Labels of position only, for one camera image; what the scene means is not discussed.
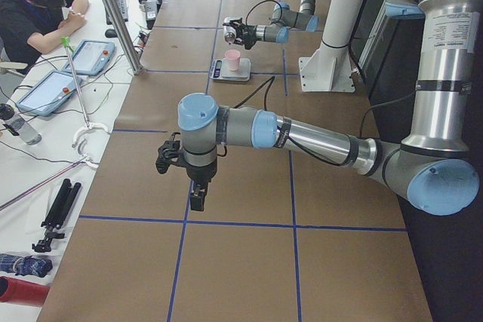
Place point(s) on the clear plastic water bottle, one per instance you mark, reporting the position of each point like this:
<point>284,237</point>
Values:
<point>18,126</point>

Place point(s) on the black folded tripod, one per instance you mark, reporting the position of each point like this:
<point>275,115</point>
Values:
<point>57,215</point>

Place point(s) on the seated person in black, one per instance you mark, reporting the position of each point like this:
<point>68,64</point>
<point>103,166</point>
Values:
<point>32,28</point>

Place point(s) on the green handled reacher grabber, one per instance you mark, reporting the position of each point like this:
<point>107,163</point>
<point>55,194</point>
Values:
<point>89,125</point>

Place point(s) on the near blue teach pendant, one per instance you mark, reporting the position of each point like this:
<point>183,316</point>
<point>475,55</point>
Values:
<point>48,94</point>

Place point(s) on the red cylindrical bottle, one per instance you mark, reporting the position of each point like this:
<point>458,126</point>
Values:
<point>22,292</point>

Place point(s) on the black power box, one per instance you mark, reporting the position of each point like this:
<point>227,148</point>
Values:
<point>151,12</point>

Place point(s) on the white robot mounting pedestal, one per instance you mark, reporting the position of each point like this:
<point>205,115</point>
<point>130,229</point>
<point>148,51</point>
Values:
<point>329,68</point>

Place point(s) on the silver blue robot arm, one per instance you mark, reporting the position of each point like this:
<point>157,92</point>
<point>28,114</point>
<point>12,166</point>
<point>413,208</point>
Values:
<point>238,31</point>
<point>429,167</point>

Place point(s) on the blue folded umbrella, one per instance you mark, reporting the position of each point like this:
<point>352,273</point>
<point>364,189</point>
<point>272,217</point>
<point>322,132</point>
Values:
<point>25,265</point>

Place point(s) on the aluminium frame post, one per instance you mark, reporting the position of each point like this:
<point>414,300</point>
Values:
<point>123,35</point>

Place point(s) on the blue teach pendant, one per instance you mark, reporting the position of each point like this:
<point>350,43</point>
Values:
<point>90,57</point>
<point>48,94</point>

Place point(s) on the far blue teach pendant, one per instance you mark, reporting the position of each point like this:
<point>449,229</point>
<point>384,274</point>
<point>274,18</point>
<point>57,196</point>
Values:
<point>90,57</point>

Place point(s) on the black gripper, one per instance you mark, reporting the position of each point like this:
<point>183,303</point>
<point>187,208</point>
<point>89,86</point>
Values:
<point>250,32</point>
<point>201,173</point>

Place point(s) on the pink plastic cup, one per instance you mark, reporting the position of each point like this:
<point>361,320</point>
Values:
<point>232,58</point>

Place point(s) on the silver digital kitchen scale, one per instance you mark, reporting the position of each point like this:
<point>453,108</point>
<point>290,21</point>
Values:
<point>220,71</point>

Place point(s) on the black computer mouse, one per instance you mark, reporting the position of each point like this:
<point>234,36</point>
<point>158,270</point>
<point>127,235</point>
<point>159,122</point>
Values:
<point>110,33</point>

